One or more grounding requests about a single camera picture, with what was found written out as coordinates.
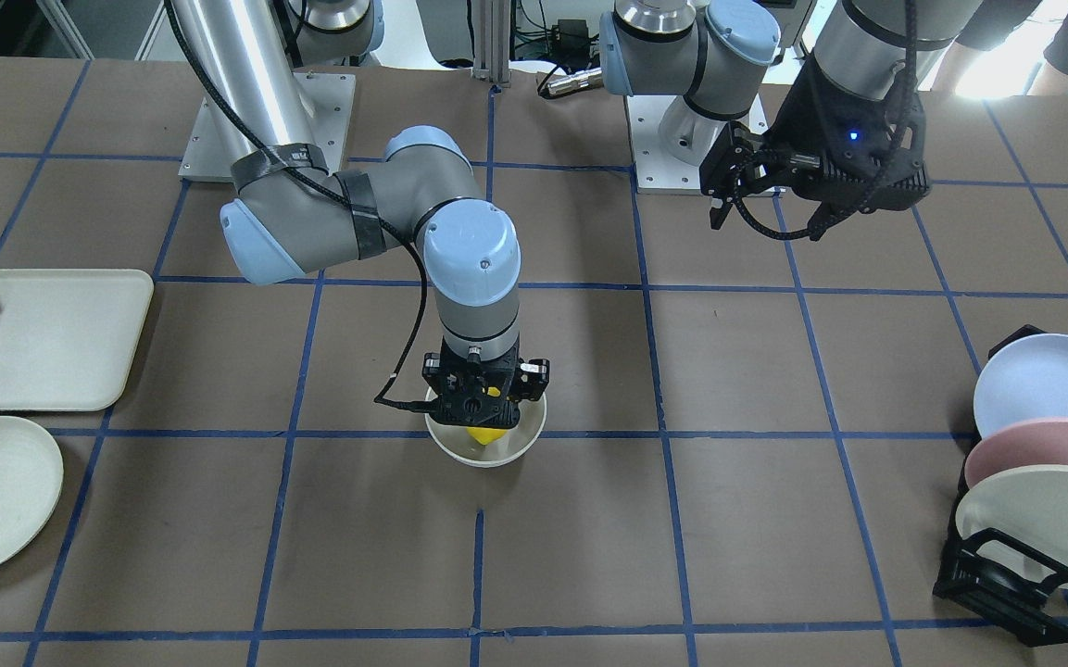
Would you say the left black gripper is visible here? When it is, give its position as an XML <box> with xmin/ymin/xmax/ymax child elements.
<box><xmin>700</xmin><ymin>58</ymin><xmax>931</xmax><ymax>232</ymax></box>

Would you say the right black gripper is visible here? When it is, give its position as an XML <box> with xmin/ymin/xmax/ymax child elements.
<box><xmin>421</xmin><ymin>350</ymin><xmax>550</xmax><ymax>428</ymax></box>

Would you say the yellow lemon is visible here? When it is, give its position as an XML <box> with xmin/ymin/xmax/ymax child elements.
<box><xmin>465</xmin><ymin>426</ymin><xmax>508</xmax><ymax>447</ymax></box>

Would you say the cream ceramic bowl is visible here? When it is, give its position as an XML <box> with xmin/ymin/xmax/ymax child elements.
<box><xmin>424</xmin><ymin>394</ymin><xmax>549</xmax><ymax>469</ymax></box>

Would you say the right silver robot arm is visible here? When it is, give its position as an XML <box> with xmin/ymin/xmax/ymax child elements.
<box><xmin>164</xmin><ymin>1</ymin><xmax>549</xmax><ymax>430</ymax></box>

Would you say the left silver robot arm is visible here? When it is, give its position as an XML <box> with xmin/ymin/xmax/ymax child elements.
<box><xmin>597</xmin><ymin>1</ymin><xmax>978</xmax><ymax>241</ymax></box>

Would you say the blue plate in rack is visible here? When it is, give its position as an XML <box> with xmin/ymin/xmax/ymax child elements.
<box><xmin>973</xmin><ymin>333</ymin><xmax>1068</xmax><ymax>436</ymax></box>

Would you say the cream rectangular tray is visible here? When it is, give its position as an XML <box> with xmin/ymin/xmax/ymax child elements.
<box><xmin>0</xmin><ymin>269</ymin><xmax>154</xmax><ymax>412</ymax></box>

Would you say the pink plate in rack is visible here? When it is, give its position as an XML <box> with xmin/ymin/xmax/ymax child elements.
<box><xmin>962</xmin><ymin>418</ymin><xmax>1068</xmax><ymax>488</ymax></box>

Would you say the black dish rack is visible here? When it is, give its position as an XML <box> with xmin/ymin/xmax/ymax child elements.
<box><xmin>933</xmin><ymin>325</ymin><xmax>1068</xmax><ymax>648</ymax></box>

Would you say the cream plate in rack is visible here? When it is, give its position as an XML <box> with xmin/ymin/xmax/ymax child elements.
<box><xmin>953</xmin><ymin>465</ymin><xmax>1068</xmax><ymax>588</ymax></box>

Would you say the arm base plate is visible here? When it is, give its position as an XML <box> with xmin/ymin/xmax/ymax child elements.
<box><xmin>178</xmin><ymin>72</ymin><xmax>357</xmax><ymax>184</ymax></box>
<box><xmin>625</xmin><ymin>94</ymin><xmax>729</xmax><ymax>195</ymax></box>

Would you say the aluminium frame post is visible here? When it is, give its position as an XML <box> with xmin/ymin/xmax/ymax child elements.
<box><xmin>469</xmin><ymin>1</ymin><xmax>515</xmax><ymax>89</ymax></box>

